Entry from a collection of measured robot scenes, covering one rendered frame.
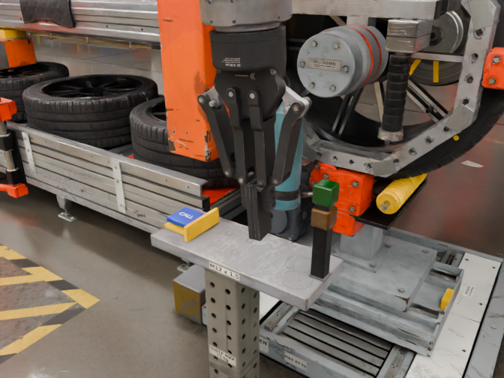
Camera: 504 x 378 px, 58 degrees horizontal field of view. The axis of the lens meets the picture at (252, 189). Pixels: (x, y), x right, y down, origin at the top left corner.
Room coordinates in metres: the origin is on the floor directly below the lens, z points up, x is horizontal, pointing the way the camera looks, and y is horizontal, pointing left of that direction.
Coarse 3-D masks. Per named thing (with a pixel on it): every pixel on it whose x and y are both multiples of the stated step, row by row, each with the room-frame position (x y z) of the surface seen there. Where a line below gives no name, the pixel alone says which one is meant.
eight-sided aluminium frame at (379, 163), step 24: (480, 0) 0.91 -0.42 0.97; (480, 24) 0.91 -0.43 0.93; (480, 48) 0.91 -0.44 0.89; (480, 72) 0.90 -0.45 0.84; (456, 96) 0.92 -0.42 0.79; (480, 96) 0.94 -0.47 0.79; (456, 120) 0.92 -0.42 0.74; (312, 144) 1.12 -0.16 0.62; (336, 144) 1.12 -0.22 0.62; (408, 144) 0.97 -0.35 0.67; (432, 144) 0.94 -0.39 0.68; (360, 168) 1.03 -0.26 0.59; (384, 168) 0.99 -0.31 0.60
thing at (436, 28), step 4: (432, 28) 1.46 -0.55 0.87; (436, 28) 1.45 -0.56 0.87; (440, 28) 1.45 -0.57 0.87; (432, 32) 1.46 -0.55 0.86; (436, 32) 1.46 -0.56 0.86; (440, 32) 1.44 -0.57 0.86; (432, 36) 1.46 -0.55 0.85; (436, 36) 1.45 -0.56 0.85; (440, 36) 1.44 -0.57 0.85; (432, 40) 1.46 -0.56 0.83; (436, 40) 1.45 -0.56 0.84; (440, 40) 1.45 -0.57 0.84; (432, 44) 1.45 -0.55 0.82; (436, 44) 1.45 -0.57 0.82
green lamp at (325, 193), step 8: (320, 184) 0.78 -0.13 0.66; (328, 184) 0.78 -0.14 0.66; (336, 184) 0.78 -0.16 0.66; (320, 192) 0.77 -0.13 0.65; (328, 192) 0.76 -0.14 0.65; (336, 192) 0.77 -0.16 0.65; (312, 200) 0.78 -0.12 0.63; (320, 200) 0.77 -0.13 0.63; (328, 200) 0.76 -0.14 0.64; (336, 200) 0.78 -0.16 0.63
